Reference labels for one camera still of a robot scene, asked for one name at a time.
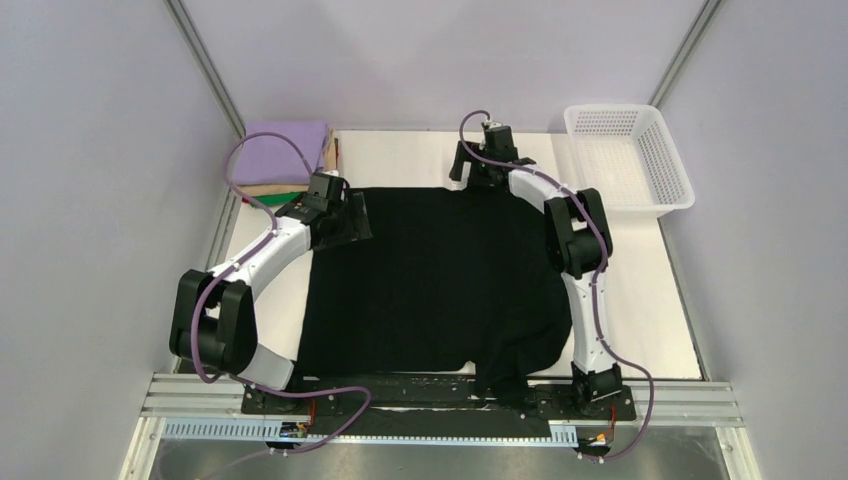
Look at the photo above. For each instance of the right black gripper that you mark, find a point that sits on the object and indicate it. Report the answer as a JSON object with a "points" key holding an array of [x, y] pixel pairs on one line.
{"points": [[464, 156]]}

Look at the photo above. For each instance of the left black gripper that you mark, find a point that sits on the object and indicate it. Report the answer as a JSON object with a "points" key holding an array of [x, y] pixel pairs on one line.
{"points": [[356, 228]]}

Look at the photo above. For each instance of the black t shirt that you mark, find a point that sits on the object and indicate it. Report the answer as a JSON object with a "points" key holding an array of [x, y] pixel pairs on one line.
{"points": [[447, 278]]}

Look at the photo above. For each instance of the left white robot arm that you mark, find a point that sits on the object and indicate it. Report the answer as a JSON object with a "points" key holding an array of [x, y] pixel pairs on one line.
{"points": [[214, 322]]}

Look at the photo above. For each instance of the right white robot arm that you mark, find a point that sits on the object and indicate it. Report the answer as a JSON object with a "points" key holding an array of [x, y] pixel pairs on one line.
{"points": [[578, 246]]}

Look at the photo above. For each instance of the folded green t shirt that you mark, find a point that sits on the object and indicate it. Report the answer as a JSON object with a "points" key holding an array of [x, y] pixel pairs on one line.
{"points": [[273, 200]]}

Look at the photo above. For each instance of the folded beige t shirt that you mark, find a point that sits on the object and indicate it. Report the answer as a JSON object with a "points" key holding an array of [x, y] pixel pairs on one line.
{"points": [[268, 165]]}

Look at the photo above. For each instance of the folded red t shirt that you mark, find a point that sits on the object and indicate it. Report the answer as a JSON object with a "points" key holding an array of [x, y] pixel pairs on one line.
{"points": [[331, 160]]}

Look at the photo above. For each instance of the folded purple t shirt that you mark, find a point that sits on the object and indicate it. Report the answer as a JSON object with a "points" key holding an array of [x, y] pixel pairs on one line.
{"points": [[290, 128]]}

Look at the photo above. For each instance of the white plastic laundry basket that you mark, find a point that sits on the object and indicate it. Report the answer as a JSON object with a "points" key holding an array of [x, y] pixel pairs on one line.
{"points": [[628, 154]]}

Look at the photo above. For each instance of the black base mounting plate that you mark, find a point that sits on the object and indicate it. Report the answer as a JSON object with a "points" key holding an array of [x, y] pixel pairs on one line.
{"points": [[428, 403]]}

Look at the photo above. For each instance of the aluminium frame rail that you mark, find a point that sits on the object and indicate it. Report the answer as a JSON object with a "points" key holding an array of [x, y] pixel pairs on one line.
{"points": [[676, 402]]}

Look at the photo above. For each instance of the white slotted cable duct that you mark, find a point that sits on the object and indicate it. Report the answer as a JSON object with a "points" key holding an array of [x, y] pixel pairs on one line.
{"points": [[274, 432]]}

